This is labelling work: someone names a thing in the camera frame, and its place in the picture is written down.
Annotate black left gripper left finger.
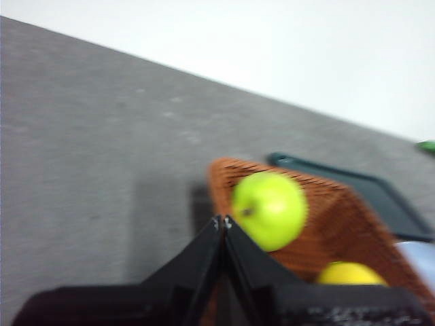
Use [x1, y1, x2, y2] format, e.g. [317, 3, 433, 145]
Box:
[12, 215, 223, 326]

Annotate green apple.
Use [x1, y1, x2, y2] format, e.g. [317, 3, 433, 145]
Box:
[231, 170, 309, 253]

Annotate brown woven wicker basket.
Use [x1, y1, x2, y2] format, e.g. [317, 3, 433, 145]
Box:
[203, 156, 435, 326]

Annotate blue round plate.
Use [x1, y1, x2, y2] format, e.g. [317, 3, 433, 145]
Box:
[394, 240, 435, 283]

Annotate black flat tray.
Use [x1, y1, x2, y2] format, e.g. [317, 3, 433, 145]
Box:
[265, 151, 435, 242]

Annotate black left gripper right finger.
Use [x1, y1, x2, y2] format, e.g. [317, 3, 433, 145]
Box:
[223, 215, 433, 326]

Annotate yellow lemon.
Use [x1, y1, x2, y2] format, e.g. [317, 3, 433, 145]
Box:
[314, 260, 390, 287]

